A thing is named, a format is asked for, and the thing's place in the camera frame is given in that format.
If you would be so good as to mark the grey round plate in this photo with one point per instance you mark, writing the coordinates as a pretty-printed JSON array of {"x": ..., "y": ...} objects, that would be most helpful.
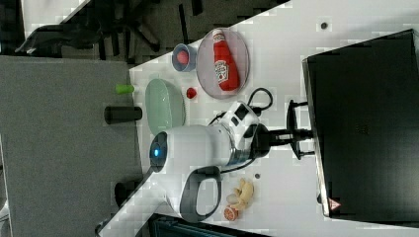
[{"x": 205, "y": 67}]

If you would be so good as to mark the red toy strawberry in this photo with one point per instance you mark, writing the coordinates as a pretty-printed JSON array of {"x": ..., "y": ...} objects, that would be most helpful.
[{"x": 191, "y": 93}]

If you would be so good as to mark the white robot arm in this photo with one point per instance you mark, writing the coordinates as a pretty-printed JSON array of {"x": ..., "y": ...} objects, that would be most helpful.
[{"x": 183, "y": 157}]

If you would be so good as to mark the green small object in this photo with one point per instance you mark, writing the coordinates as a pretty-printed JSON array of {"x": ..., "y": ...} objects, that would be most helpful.
[{"x": 124, "y": 89}]

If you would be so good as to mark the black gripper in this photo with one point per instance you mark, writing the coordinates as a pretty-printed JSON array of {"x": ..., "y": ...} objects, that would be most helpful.
[{"x": 261, "y": 143}]

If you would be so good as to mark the peeled toy banana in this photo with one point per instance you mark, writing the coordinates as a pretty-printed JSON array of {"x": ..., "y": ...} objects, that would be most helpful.
[{"x": 241, "y": 196}]

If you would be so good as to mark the black cylinder upper post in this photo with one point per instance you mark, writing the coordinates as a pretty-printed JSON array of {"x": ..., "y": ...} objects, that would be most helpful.
[{"x": 113, "y": 115}]

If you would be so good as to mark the orange slice toy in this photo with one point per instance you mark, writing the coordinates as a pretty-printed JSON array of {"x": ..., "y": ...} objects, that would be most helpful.
[{"x": 230, "y": 213}]

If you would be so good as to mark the pink toy fruit in bowl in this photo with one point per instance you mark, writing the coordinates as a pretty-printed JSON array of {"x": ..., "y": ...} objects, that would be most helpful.
[{"x": 183, "y": 57}]

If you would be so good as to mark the black toaster oven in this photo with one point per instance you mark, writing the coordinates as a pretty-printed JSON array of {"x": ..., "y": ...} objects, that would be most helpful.
[{"x": 363, "y": 103}]

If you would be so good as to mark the blue bowl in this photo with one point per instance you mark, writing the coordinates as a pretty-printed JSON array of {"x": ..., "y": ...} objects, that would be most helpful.
[{"x": 191, "y": 65}]

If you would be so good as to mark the green perforated colander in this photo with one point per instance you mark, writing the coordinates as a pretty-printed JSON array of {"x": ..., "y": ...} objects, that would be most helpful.
[{"x": 165, "y": 107}]

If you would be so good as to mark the red ketchup bottle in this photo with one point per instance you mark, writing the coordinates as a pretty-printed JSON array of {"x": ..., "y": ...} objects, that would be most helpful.
[{"x": 225, "y": 68}]

